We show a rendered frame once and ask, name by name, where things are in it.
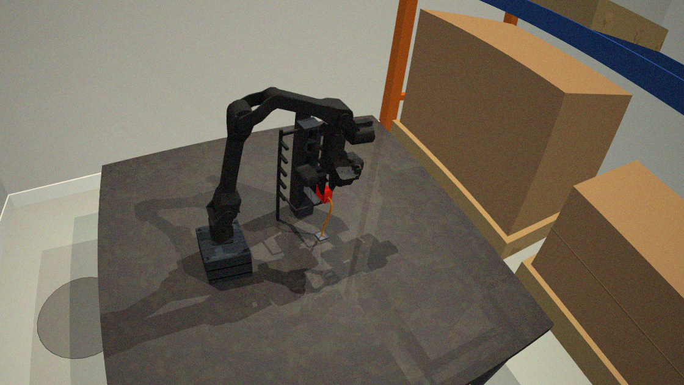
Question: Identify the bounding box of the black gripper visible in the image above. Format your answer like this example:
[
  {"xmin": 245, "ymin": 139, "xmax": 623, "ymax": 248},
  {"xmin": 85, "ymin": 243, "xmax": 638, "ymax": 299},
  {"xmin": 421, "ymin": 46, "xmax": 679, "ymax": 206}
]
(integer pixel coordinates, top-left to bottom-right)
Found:
[{"xmin": 294, "ymin": 145, "xmax": 364, "ymax": 195}]

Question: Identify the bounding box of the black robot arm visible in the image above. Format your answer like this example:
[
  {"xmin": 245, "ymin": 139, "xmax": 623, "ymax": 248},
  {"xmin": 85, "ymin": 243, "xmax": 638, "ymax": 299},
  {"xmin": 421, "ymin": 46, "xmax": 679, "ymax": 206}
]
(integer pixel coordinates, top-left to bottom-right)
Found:
[{"xmin": 206, "ymin": 87, "xmax": 376, "ymax": 246}]

